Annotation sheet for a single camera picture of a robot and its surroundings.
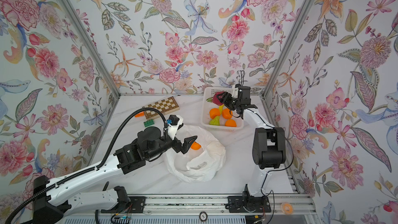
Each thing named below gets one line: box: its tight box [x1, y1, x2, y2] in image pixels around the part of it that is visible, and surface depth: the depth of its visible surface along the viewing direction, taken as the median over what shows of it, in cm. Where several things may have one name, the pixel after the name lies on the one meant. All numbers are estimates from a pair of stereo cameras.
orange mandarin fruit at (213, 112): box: [209, 107, 221, 120], surface depth 105 cm
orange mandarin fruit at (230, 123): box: [224, 119, 237, 128], surface depth 102 cm
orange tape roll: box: [280, 202, 294, 216], surface depth 75 cm
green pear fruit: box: [208, 115, 221, 126], surface depth 101 cm
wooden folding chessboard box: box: [141, 95, 180, 120], surface depth 114 cm
